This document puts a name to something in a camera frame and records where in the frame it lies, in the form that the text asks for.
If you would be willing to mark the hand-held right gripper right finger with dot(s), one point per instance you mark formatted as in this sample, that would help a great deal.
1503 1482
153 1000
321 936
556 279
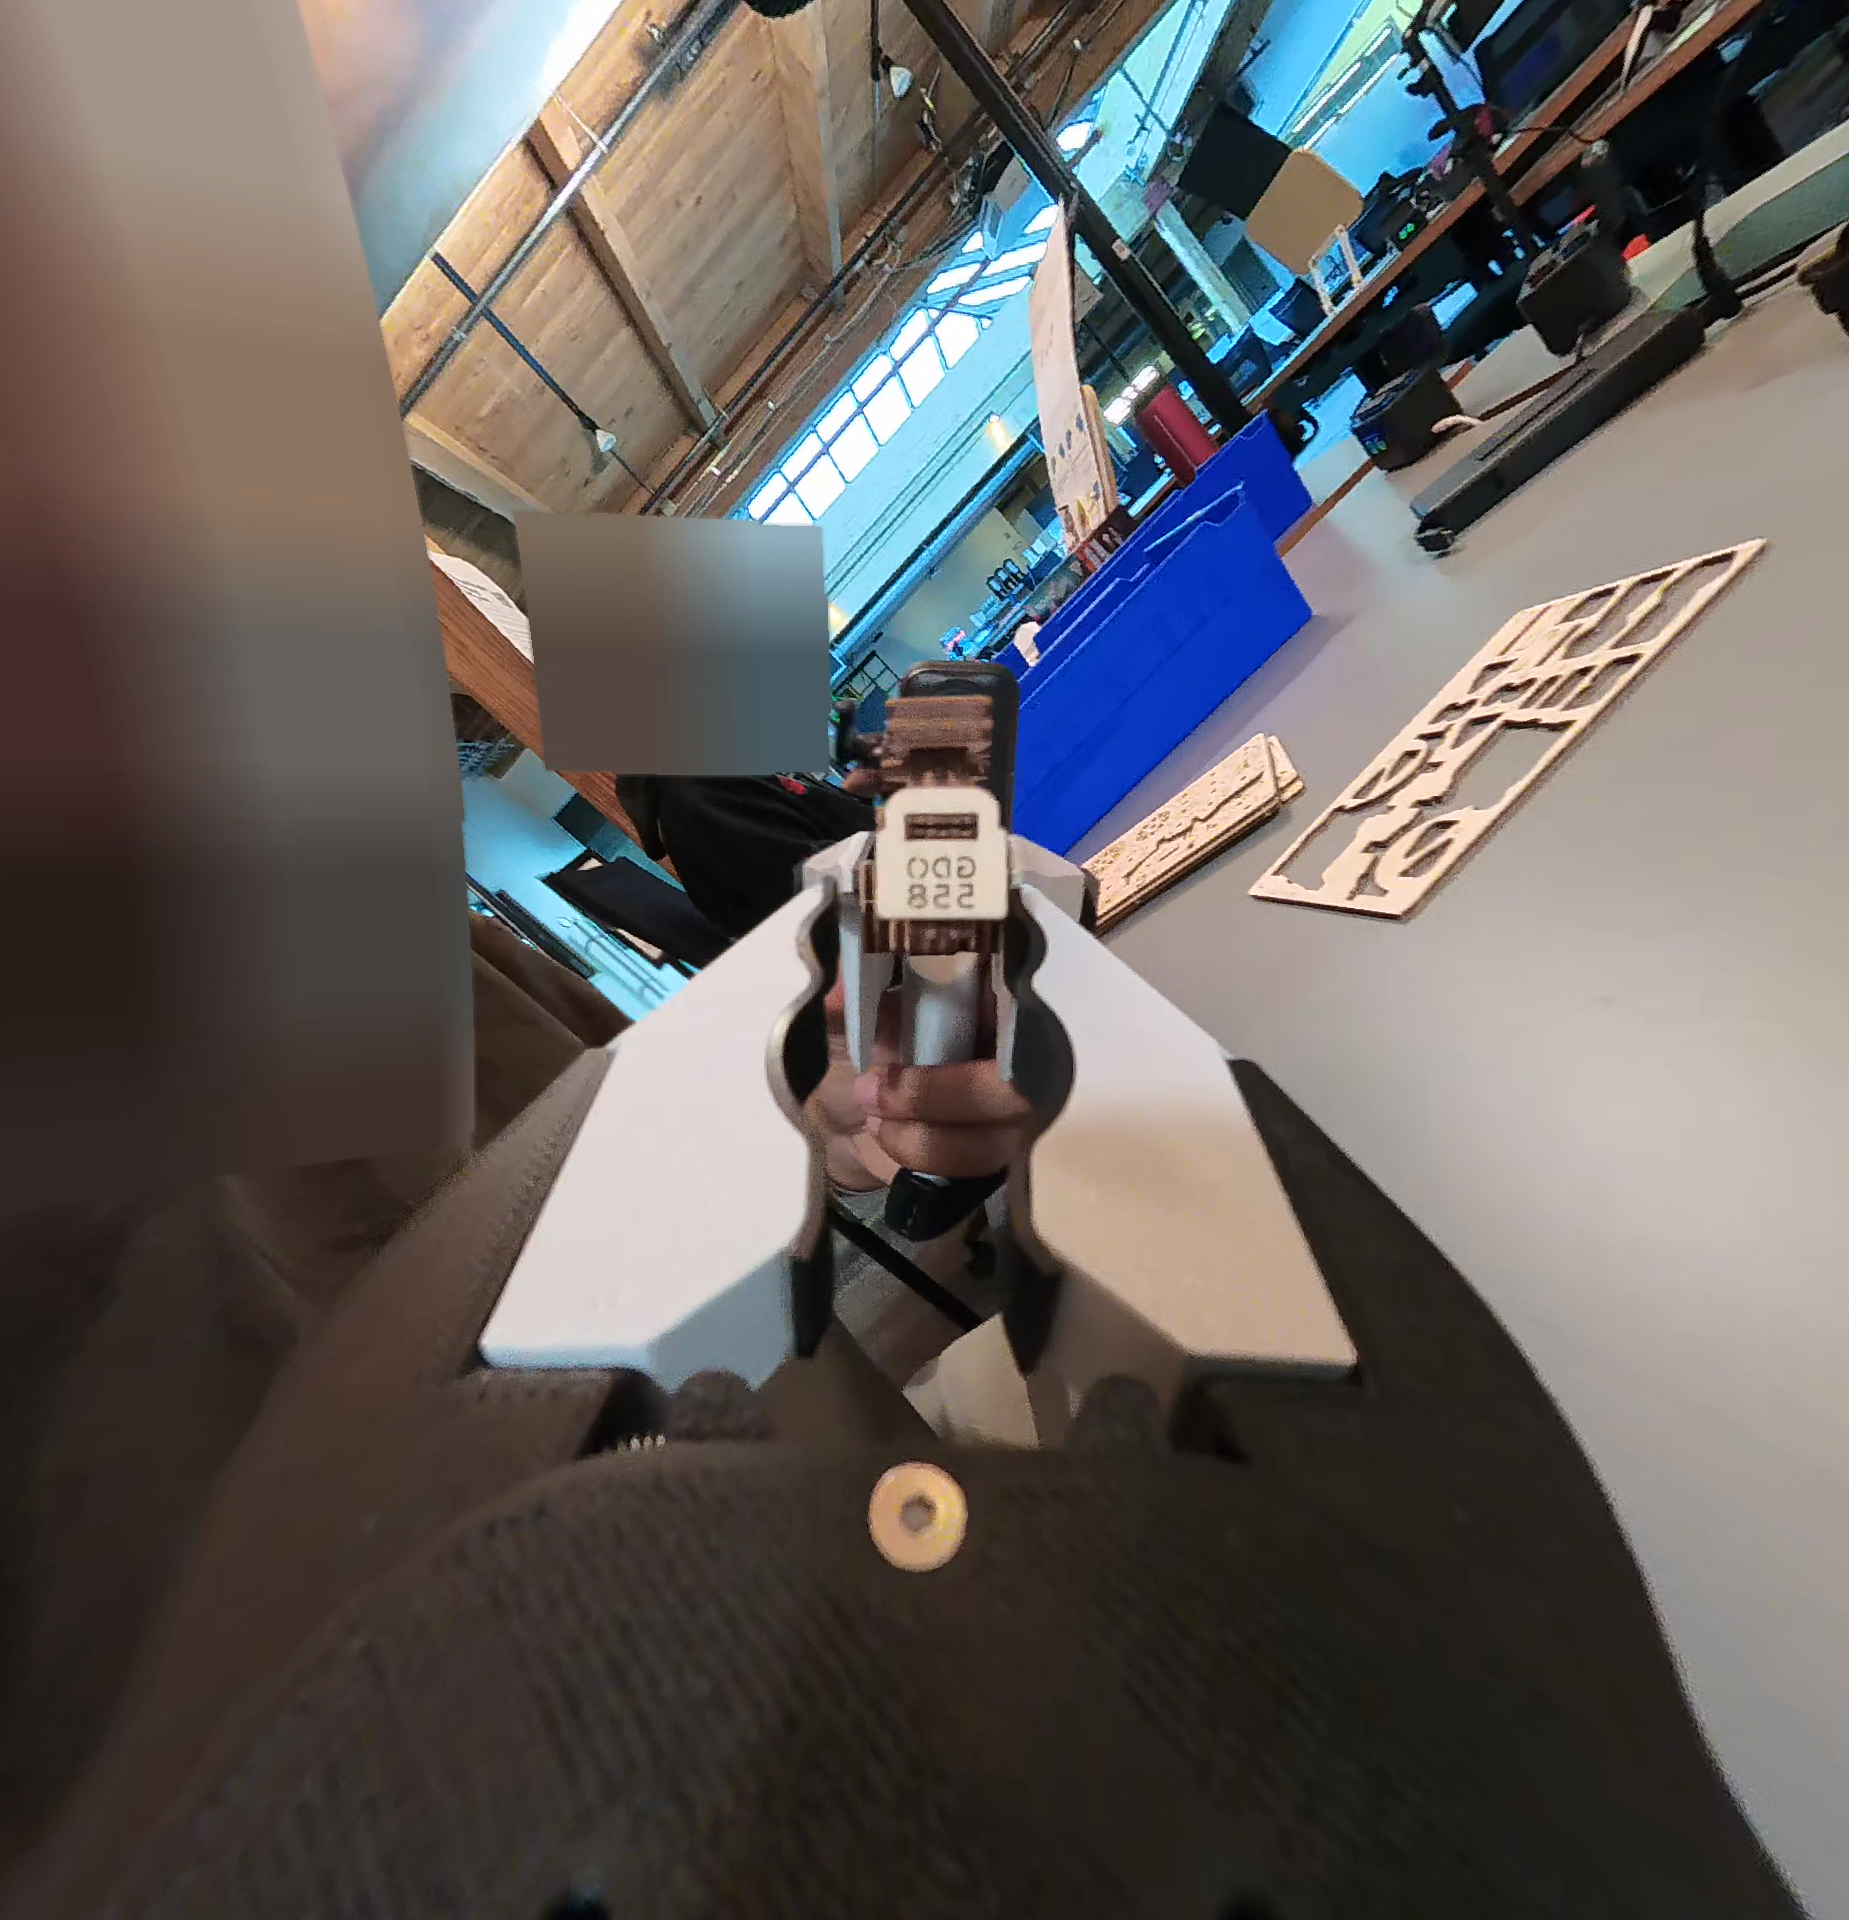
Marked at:
1178 1202

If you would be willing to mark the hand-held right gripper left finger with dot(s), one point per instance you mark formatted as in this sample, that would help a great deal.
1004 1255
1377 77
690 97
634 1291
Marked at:
669 1202

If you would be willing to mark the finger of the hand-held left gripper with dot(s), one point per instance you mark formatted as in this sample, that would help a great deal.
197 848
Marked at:
1054 878
861 1004

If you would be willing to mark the small wooden puzzle model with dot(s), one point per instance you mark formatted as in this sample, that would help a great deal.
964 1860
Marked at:
939 742

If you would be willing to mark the wooden puzzle sheet stack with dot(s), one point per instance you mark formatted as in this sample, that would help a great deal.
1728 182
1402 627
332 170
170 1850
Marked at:
1178 839

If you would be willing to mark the grey desk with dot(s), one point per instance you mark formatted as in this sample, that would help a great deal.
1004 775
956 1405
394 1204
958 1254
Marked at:
1540 1127

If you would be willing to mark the person's left hand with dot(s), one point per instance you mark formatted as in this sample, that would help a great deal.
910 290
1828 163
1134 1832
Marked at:
939 1127

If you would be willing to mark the large blue plastic bin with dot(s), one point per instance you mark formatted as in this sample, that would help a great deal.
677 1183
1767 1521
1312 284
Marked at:
1256 466
1149 675

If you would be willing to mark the person's olive sweater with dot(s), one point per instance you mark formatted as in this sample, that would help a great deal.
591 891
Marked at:
534 1020

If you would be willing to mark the cut-out wooden puzzle sheet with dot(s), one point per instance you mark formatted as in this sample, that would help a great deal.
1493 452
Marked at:
1322 888

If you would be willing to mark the red bottle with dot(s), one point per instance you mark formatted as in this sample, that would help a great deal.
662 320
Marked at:
1177 435

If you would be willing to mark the white poster board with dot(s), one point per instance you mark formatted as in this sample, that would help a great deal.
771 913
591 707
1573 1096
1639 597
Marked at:
1058 347

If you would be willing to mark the black pole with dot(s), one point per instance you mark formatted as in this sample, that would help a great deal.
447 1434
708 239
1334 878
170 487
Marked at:
1074 210

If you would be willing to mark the black power adapter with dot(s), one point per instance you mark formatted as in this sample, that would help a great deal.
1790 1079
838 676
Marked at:
1847 284
1405 429
1577 301

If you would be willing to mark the black power strip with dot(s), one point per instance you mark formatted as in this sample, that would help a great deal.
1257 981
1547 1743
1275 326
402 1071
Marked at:
1555 422

